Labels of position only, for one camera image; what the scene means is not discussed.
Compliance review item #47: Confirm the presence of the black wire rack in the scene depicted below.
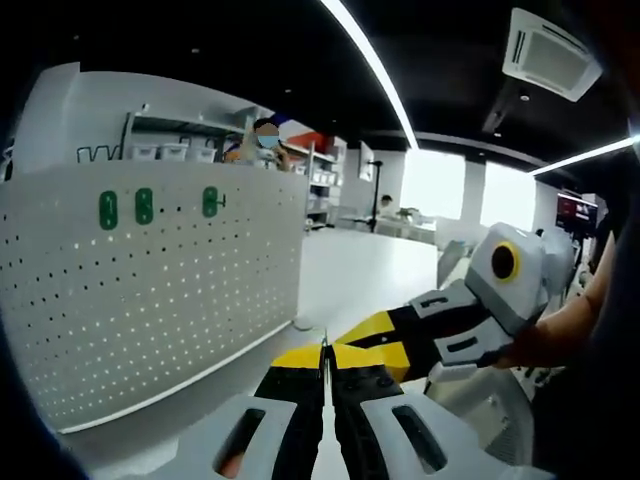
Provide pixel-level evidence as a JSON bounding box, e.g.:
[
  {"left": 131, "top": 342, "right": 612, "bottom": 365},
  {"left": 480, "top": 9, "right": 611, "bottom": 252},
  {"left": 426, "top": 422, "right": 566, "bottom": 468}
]
[{"left": 75, "top": 144, "right": 124, "bottom": 164}]

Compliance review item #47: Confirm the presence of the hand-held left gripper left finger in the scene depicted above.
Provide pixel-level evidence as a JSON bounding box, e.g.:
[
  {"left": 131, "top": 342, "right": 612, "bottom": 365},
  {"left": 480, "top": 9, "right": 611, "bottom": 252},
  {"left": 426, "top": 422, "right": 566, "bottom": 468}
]
[{"left": 172, "top": 343, "right": 327, "bottom": 480}]

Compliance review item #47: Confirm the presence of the white partition screen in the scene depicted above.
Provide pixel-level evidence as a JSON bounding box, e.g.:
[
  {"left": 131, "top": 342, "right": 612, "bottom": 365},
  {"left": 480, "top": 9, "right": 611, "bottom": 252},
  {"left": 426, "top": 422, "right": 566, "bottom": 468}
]
[{"left": 12, "top": 62, "right": 274, "bottom": 174}]

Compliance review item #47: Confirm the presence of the metal storage shelf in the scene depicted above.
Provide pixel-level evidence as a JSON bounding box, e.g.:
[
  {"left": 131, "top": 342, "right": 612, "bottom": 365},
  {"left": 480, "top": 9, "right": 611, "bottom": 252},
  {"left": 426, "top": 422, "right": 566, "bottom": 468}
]
[{"left": 122, "top": 109, "right": 346, "bottom": 229}]

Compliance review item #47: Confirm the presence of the white display panel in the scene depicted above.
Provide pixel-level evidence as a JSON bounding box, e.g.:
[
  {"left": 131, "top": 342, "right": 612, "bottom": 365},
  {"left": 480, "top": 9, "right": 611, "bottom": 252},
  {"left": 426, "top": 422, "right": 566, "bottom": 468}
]
[{"left": 357, "top": 141, "right": 376, "bottom": 182}]

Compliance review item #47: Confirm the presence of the person's dark clothing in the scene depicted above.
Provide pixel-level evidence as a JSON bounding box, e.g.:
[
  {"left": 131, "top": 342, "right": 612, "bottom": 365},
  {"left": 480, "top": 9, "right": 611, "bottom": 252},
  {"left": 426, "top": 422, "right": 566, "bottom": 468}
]
[{"left": 532, "top": 199, "right": 640, "bottom": 480}]

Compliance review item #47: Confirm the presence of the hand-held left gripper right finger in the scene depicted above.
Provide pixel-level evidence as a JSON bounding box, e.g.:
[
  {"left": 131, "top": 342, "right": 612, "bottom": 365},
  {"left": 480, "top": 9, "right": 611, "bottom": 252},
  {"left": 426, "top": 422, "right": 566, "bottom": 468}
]
[{"left": 327, "top": 343, "right": 507, "bottom": 480}]

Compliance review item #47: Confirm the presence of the ceiling air conditioner unit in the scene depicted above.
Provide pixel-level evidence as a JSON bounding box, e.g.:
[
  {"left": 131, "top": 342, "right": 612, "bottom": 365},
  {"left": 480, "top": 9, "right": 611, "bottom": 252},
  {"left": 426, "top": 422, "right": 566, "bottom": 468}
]
[{"left": 502, "top": 7, "right": 605, "bottom": 104}]

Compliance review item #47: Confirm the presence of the white mesh office chair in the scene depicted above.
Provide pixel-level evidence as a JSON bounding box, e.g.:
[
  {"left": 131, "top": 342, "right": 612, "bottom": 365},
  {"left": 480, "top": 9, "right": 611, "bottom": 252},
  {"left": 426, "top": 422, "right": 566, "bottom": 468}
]
[{"left": 423, "top": 362, "right": 537, "bottom": 469}]

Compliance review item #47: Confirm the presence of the ceiling light strip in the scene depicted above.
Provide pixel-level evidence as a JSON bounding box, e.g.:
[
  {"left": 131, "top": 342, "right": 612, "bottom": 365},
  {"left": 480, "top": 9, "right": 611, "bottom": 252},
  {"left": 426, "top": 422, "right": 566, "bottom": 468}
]
[
  {"left": 319, "top": 0, "right": 419, "bottom": 149},
  {"left": 529, "top": 134, "right": 640, "bottom": 176}
]

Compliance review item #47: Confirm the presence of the black tripod stand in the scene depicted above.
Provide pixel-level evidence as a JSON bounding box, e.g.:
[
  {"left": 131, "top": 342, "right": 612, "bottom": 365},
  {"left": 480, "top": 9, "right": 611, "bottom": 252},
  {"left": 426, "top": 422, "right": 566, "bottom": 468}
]
[{"left": 366, "top": 159, "right": 387, "bottom": 234}]

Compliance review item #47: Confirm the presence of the dark wall screen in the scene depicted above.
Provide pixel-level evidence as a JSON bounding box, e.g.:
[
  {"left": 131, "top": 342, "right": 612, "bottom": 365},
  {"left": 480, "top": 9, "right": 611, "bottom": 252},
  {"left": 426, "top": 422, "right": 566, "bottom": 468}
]
[{"left": 556, "top": 192, "right": 600, "bottom": 234}]

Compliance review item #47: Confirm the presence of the green hook assembly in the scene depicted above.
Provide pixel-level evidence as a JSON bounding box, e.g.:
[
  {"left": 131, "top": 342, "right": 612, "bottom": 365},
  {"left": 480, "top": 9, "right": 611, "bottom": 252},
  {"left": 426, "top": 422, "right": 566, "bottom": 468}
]
[
  {"left": 133, "top": 187, "right": 155, "bottom": 226},
  {"left": 201, "top": 186, "right": 227, "bottom": 219},
  {"left": 98, "top": 190, "right": 120, "bottom": 231},
  {"left": 319, "top": 325, "right": 332, "bottom": 406}
]

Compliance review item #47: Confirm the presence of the person's right hand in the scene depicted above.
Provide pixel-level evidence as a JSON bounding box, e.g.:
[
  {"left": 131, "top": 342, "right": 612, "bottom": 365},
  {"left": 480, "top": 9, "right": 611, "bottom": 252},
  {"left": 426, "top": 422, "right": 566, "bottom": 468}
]
[{"left": 492, "top": 293, "right": 602, "bottom": 372}]

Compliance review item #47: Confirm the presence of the white perforated mounting plate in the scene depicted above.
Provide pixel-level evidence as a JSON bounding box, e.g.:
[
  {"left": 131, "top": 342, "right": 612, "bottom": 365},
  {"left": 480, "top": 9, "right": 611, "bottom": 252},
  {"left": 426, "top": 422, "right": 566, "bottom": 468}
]
[{"left": 0, "top": 159, "right": 314, "bottom": 435}]

